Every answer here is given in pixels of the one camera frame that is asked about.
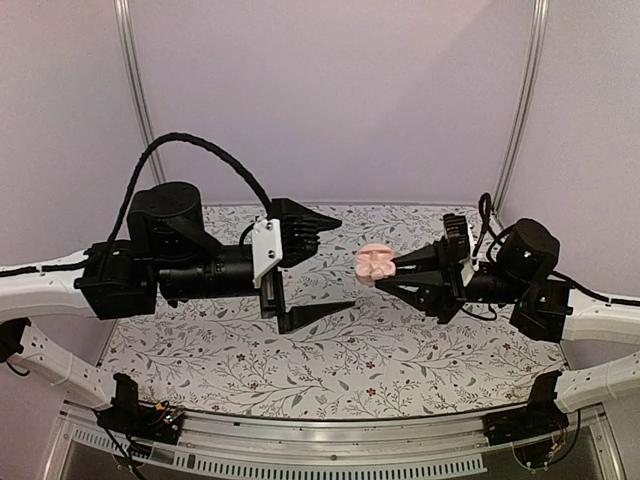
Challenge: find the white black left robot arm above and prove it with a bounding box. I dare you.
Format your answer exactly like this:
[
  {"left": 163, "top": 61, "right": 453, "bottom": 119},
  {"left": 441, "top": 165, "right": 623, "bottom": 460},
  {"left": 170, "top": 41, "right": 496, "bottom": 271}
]
[{"left": 1, "top": 182, "right": 349, "bottom": 434}]

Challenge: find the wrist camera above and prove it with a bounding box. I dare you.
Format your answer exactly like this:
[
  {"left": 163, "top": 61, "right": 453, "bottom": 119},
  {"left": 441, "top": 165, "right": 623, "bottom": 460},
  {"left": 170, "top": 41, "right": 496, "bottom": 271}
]
[
  {"left": 251, "top": 212, "right": 321, "bottom": 290},
  {"left": 443, "top": 214, "right": 477, "bottom": 287}
]

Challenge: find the left aluminium corner post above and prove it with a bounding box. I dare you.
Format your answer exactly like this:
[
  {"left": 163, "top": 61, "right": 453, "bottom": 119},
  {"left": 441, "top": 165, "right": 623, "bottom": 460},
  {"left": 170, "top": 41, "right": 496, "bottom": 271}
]
[{"left": 112, "top": 0, "right": 167, "bottom": 186}]

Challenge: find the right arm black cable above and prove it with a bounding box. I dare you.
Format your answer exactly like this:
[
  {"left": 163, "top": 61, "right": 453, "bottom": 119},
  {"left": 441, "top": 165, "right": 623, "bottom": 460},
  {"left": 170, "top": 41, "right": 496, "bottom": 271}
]
[{"left": 472, "top": 192, "right": 516, "bottom": 266}]

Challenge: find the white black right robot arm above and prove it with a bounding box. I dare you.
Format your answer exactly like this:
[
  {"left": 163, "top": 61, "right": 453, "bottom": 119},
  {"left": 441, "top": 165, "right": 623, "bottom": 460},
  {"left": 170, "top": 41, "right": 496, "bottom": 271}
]
[{"left": 375, "top": 214, "right": 639, "bottom": 345}]

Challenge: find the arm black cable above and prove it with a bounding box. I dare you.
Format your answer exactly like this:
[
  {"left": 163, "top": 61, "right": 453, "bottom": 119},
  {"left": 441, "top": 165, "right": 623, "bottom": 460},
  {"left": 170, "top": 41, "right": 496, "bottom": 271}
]
[
  {"left": 472, "top": 192, "right": 516, "bottom": 266},
  {"left": 107, "top": 132, "right": 274, "bottom": 246}
]

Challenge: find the right aluminium corner post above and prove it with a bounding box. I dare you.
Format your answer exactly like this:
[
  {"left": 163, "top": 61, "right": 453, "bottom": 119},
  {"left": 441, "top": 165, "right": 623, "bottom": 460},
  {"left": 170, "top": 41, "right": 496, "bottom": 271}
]
[{"left": 493, "top": 0, "right": 549, "bottom": 216}]

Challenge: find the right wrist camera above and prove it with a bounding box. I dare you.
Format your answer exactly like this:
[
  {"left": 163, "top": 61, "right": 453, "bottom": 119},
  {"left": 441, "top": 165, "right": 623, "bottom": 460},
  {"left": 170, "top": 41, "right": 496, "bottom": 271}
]
[{"left": 443, "top": 214, "right": 477, "bottom": 287}]

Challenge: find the aluminium corner post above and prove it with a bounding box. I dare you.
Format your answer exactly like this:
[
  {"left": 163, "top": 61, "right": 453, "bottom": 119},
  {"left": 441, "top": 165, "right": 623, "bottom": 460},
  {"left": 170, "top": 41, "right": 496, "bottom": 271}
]
[
  {"left": 493, "top": 0, "right": 549, "bottom": 216},
  {"left": 112, "top": 0, "right": 167, "bottom": 186}
]

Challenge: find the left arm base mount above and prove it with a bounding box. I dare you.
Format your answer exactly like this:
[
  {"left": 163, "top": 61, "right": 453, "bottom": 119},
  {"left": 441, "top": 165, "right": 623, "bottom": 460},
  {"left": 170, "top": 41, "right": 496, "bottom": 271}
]
[{"left": 97, "top": 373, "right": 184, "bottom": 445}]

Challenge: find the pink earbuds charging case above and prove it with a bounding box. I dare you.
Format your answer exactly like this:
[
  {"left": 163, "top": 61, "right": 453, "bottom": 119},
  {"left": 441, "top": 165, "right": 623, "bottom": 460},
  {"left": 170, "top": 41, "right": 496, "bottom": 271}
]
[{"left": 355, "top": 243, "right": 396, "bottom": 284}]

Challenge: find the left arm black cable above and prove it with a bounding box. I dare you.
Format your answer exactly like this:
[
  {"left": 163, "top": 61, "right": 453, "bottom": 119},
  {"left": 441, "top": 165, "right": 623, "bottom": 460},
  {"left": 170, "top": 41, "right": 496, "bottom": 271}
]
[{"left": 107, "top": 132, "right": 274, "bottom": 246}]

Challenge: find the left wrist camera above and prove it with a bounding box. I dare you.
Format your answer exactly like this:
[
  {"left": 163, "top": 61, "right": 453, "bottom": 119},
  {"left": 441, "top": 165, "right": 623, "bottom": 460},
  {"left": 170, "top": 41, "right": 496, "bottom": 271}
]
[{"left": 251, "top": 212, "right": 321, "bottom": 290}]

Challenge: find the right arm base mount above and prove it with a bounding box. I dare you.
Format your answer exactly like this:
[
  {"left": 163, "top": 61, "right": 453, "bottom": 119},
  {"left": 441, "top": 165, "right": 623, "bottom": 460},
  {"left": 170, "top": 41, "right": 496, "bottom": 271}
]
[{"left": 482, "top": 370, "right": 569, "bottom": 470}]

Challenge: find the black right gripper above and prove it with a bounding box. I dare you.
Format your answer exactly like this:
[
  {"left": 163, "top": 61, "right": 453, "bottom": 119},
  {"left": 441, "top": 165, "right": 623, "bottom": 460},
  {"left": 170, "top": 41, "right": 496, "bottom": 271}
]
[{"left": 374, "top": 236, "right": 525, "bottom": 325}]

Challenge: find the aluminium front rail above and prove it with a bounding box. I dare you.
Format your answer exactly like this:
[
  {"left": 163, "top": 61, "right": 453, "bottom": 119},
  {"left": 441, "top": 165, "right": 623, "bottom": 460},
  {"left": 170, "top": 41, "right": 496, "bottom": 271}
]
[{"left": 39, "top": 387, "right": 626, "bottom": 480}]

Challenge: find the floral patterned table mat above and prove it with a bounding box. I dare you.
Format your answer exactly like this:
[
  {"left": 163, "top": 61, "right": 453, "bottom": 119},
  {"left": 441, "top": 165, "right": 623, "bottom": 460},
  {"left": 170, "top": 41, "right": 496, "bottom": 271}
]
[{"left": 102, "top": 205, "right": 565, "bottom": 420}]

